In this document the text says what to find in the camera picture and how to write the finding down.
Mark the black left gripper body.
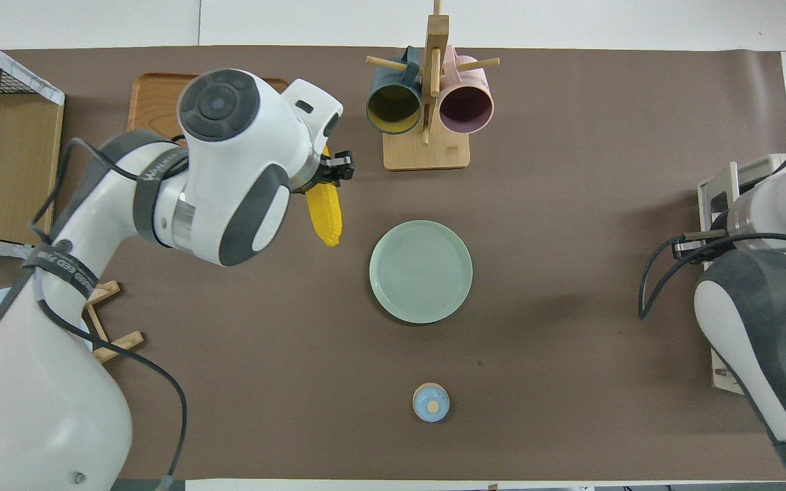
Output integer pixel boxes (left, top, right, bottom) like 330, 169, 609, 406
317, 151, 355, 188

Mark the yellow corn cob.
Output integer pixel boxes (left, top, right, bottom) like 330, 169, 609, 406
306, 145, 343, 248

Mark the light green plate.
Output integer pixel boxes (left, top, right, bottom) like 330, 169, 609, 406
368, 220, 474, 325

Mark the glass oven door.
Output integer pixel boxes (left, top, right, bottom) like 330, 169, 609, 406
698, 162, 742, 395

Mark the white toaster oven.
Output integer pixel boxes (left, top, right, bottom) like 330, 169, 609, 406
738, 153, 786, 205

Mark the dark blue mug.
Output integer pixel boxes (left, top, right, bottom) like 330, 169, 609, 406
366, 46, 424, 136

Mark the wooden mug rack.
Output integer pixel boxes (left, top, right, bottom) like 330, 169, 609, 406
366, 0, 501, 171

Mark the pink mug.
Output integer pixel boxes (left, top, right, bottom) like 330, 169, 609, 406
438, 46, 495, 134

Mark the brown wooden tray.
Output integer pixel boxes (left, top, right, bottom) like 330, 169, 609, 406
127, 72, 289, 147

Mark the brown table mat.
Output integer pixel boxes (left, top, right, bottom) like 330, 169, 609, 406
0, 46, 786, 481

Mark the small blue call bell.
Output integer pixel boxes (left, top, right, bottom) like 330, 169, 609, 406
412, 383, 450, 423

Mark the wooden plate rack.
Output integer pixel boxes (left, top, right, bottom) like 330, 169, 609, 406
83, 280, 145, 362

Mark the light wooden shelf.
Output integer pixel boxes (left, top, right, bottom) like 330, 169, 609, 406
0, 55, 65, 246

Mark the white checked cloth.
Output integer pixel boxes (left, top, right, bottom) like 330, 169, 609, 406
0, 26, 66, 256

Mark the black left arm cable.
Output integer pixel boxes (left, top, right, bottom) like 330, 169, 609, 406
28, 136, 189, 491

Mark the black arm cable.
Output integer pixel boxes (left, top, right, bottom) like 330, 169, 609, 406
28, 136, 189, 491
639, 232, 786, 321

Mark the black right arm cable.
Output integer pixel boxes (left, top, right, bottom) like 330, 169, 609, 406
639, 232, 786, 321

